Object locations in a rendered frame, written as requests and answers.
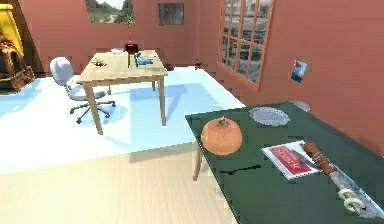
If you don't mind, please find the dark small object cluster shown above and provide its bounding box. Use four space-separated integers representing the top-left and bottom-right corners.
90 58 108 68

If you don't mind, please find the white office chair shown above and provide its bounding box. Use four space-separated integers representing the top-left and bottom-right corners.
49 56 117 125

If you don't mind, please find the dark red vase with plant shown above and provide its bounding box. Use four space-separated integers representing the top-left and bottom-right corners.
120 9 140 69

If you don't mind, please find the yellow and brown furniture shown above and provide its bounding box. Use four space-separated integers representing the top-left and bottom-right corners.
0 3 36 93

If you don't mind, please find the small blue wall picture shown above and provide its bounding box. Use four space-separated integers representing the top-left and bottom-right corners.
290 59 308 84

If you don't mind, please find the orange round apple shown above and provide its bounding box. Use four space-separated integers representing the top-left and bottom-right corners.
200 116 244 157

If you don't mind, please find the dark green table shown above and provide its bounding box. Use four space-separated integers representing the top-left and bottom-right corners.
184 101 384 224

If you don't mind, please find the grey round plate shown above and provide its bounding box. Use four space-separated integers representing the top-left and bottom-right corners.
248 106 291 127

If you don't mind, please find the landscape view window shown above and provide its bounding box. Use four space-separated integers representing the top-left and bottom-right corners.
84 0 136 25

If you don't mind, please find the black spoon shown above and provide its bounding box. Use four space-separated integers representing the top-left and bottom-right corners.
218 164 262 176

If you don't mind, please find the dark grey framed picture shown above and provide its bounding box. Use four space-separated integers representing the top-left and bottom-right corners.
157 2 185 26

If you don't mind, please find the red and white book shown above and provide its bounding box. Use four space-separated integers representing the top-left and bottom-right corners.
261 140 324 181

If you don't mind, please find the light wooden table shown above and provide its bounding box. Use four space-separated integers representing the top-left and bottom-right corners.
79 49 169 136

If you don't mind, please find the brown handled knife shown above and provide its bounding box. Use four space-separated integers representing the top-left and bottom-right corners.
302 141 384 221

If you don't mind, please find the wooden framed window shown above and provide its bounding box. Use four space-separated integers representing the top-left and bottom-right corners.
217 0 276 93

